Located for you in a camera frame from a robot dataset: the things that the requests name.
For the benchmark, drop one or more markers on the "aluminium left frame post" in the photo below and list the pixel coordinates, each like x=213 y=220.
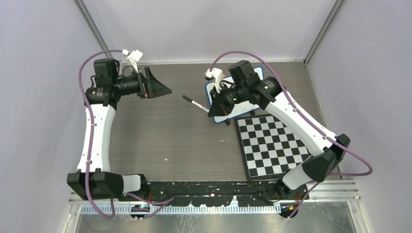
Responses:
x=94 y=21

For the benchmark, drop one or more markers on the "black white marker pen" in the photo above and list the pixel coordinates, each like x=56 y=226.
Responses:
x=195 y=103

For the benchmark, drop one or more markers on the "black white checkerboard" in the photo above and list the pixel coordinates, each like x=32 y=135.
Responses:
x=268 y=147

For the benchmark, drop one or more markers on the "aluminium right frame post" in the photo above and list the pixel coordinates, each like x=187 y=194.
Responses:
x=333 y=13

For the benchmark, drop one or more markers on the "aluminium front frame rail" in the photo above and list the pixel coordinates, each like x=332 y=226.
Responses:
x=328 y=191

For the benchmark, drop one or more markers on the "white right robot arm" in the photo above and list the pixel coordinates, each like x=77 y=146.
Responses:
x=325 y=147

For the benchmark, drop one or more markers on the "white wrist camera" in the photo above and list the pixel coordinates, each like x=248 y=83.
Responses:
x=133 y=57
x=216 y=75

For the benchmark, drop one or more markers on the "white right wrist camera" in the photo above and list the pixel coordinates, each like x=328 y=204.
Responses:
x=216 y=75

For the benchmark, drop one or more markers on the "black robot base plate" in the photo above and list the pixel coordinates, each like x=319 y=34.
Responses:
x=218 y=194

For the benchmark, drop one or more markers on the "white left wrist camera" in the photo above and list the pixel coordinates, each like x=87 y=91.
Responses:
x=133 y=57

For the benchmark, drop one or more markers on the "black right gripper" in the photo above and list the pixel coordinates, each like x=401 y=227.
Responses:
x=219 y=107

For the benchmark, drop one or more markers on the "aluminium frame post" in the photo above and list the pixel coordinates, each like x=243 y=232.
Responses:
x=94 y=21
x=333 y=13

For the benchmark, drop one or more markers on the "blue framed whiteboard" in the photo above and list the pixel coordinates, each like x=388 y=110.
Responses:
x=244 y=101

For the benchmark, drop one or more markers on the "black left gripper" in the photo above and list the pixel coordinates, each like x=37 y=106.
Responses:
x=150 y=87

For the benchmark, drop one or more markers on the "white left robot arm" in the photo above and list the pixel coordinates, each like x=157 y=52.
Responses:
x=93 y=173

